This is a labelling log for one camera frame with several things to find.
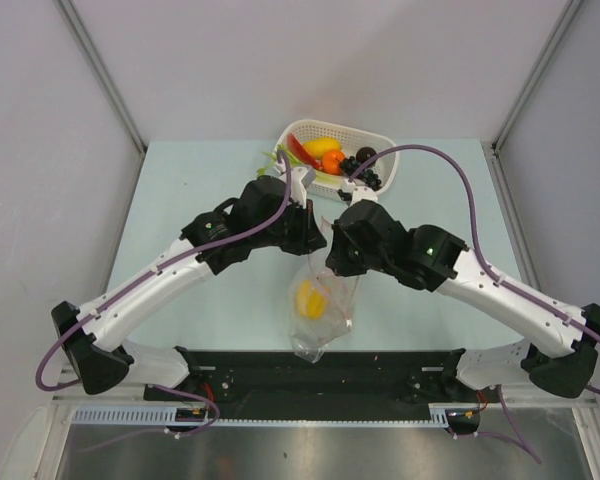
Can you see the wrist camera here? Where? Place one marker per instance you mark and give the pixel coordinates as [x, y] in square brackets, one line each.
[296, 181]
[351, 193]

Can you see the orange fake orange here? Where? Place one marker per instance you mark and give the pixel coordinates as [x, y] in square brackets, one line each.
[331, 162]

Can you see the white slotted cable duct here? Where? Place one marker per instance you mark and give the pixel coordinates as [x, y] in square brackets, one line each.
[140, 415]

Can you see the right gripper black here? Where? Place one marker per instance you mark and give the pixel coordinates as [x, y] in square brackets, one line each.
[336, 259]

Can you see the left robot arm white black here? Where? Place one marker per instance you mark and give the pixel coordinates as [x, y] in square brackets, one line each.
[271, 212]

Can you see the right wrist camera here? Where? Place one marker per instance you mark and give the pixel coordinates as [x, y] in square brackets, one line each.
[351, 193]

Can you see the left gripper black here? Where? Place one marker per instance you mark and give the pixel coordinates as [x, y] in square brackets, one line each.
[309, 237]

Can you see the yellow fake lemon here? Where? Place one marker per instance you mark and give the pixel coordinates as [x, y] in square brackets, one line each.
[318, 147]

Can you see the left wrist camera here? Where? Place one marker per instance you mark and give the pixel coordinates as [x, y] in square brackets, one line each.
[296, 181]

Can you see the clear zip top bag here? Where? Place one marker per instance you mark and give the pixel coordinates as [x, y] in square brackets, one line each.
[309, 339]

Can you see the yellow fake bell pepper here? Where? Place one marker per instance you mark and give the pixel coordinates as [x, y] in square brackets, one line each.
[309, 301]

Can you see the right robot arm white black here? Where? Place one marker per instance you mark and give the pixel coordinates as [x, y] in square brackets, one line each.
[557, 352]

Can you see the white perforated plastic basket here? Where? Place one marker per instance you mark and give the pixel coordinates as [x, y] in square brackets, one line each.
[351, 140]

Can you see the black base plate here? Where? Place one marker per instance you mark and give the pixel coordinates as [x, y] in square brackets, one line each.
[342, 386]

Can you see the dark purple fake plum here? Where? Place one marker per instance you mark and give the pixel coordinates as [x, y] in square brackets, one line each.
[364, 154]

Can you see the fake watermelon slice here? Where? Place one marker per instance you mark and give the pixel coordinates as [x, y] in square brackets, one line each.
[298, 150]

